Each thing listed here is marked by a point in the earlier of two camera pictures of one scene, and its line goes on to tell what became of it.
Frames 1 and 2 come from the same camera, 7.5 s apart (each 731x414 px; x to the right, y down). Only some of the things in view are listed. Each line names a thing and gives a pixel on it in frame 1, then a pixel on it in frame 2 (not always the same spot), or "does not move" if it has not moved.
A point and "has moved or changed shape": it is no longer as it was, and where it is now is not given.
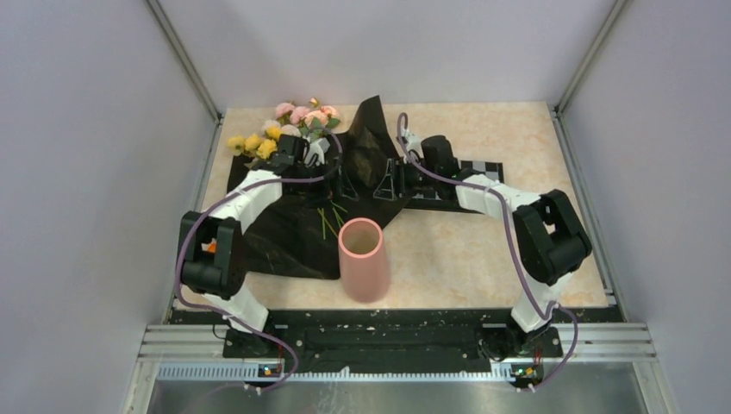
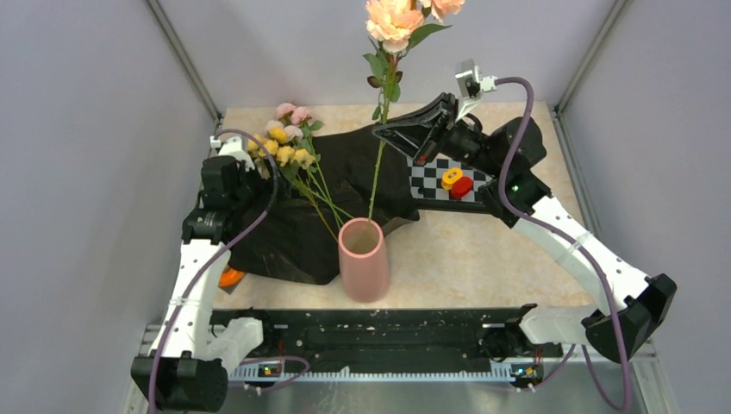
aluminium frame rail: [186, 61] does not move
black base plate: [392, 340] does not move
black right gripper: [386, 190] to [419, 135]
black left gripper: [331, 185] to [265, 188]
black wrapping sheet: [300, 234] does not move
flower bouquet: [290, 120] has moved or changed shape
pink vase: [364, 265] does not move
